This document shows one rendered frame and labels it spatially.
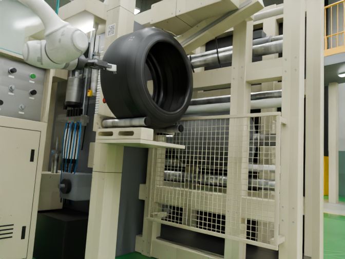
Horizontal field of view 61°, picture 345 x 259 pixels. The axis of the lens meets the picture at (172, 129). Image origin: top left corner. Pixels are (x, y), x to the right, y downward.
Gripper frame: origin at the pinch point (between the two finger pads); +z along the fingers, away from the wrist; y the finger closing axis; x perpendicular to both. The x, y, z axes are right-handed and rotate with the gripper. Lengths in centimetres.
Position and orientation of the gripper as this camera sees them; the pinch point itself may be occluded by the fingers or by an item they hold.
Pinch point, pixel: (110, 67)
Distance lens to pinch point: 151.5
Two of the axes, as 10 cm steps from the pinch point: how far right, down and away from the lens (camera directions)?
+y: -7.8, 0.2, 6.3
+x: 0.3, 10.0, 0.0
